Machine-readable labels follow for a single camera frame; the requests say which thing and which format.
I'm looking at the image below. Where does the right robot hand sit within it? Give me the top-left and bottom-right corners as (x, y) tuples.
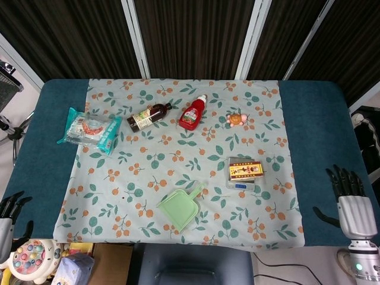
(313, 164), (376, 238)

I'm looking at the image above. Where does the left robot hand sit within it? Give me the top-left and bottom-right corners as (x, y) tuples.
(0, 190), (34, 264)

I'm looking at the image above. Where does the yellow red small box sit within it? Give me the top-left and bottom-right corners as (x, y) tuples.
(228, 160), (265, 182)

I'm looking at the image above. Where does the brown cardboard box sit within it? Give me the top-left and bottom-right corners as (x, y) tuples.
(88, 243), (134, 285)

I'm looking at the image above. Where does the silver digital scale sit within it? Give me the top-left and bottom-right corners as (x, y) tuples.
(227, 157), (257, 190)

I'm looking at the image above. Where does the colourful round toy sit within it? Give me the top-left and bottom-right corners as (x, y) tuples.
(6, 238), (62, 284)

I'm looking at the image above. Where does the white shoe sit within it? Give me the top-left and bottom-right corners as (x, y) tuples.
(337, 248), (357, 280)

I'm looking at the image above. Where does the black white bag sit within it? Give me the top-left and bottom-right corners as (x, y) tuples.
(351, 109), (380, 176)

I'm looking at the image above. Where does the blue tissue pack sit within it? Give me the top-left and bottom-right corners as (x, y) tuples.
(54, 252), (95, 285)

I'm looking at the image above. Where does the black office chair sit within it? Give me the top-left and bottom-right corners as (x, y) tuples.
(0, 60), (36, 167)

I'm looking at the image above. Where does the teal snack package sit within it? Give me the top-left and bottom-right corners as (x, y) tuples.
(56, 107), (123, 156)

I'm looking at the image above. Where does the orange pink turtle toy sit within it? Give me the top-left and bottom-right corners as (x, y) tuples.
(227, 112), (247, 128)

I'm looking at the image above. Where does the dark blue chair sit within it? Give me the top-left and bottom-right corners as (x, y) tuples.
(127, 243), (255, 285)

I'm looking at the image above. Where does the green plastic dustpan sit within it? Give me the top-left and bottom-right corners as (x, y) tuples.
(156, 182), (207, 235)

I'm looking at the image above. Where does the dark sauce bottle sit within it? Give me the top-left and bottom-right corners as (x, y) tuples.
(126, 102), (173, 133)

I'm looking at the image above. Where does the floral tablecloth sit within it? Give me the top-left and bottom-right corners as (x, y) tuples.
(52, 78), (306, 249)

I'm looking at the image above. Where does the red ketchup bottle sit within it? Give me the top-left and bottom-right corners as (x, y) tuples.
(179, 94), (208, 131)

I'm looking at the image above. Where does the folding screen partition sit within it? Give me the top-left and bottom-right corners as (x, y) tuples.
(0, 0), (380, 108)

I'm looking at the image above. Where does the black cable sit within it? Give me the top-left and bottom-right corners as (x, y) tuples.
(252, 254), (324, 285)

